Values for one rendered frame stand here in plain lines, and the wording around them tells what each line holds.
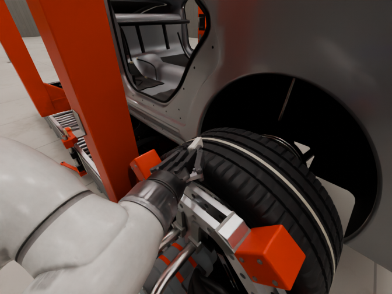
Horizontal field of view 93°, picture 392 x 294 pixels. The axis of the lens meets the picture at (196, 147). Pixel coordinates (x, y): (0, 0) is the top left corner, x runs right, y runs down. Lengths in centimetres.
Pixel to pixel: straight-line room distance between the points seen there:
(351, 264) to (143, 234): 180
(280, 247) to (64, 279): 31
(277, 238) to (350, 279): 152
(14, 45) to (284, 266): 261
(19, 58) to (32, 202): 240
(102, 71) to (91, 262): 59
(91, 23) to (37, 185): 53
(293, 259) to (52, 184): 38
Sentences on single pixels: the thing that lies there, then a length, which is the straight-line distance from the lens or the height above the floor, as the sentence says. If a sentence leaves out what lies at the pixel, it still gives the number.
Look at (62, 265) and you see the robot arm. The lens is 25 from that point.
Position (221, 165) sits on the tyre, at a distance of 45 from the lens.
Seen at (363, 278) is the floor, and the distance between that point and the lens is 194.
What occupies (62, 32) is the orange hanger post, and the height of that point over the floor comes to 144.
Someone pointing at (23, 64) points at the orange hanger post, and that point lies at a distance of 263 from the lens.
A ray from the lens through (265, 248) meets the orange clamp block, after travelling 37.
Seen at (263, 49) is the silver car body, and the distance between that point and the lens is 74.
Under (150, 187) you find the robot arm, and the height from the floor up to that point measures 125.
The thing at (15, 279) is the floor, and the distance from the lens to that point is 199.
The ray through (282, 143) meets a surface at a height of 100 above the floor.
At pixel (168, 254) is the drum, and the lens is 63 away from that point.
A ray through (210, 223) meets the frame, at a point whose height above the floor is 112.
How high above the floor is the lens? 148
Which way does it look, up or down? 36 degrees down
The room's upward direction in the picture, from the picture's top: straight up
